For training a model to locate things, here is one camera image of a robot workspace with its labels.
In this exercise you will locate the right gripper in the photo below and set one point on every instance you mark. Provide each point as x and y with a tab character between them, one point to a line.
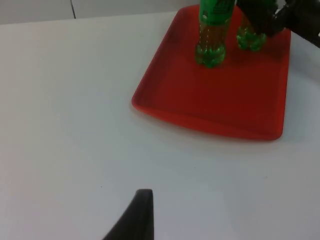
300	17

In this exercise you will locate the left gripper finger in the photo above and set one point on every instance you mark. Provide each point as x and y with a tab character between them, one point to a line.
140	220

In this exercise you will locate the green plastic bottle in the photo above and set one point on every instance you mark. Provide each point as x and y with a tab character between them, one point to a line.
211	37
250	37

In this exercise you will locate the red tray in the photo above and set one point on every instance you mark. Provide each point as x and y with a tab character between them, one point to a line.
212	105

